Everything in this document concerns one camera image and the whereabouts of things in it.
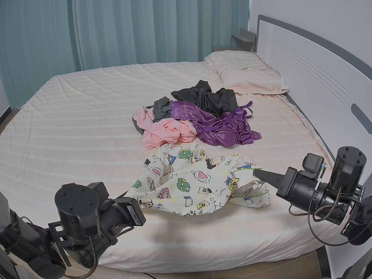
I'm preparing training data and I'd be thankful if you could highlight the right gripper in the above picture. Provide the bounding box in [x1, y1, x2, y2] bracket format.
[252, 167, 333, 214]

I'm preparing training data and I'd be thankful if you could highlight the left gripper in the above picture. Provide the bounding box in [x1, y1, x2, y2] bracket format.
[102, 198, 146, 240]

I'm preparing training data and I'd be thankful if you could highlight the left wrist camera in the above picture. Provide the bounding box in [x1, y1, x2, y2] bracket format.
[87, 181, 117, 211]

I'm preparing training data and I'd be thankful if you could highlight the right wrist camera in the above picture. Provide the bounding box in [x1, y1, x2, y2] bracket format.
[302, 153, 326, 182]

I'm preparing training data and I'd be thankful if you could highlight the blue-green curtain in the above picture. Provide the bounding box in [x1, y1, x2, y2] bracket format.
[0, 0, 250, 110]

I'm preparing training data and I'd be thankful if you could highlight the grey bedside table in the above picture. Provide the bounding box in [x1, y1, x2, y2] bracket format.
[213, 29, 257, 52]

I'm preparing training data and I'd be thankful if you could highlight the white printed pyjama top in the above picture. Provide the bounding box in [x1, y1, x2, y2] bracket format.
[126, 144, 272, 217]

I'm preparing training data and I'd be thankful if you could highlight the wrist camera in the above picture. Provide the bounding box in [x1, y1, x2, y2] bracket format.
[302, 153, 326, 182]
[87, 181, 117, 211]

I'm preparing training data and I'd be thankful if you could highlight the black cable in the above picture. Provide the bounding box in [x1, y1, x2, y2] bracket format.
[307, 214, 353, 247]

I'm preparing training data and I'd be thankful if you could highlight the bed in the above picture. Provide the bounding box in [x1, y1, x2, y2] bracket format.
[0, 14, 372, 279]

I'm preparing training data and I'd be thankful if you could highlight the pile of clothes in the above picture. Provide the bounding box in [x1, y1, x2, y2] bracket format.
[132, 80, 262, 150]

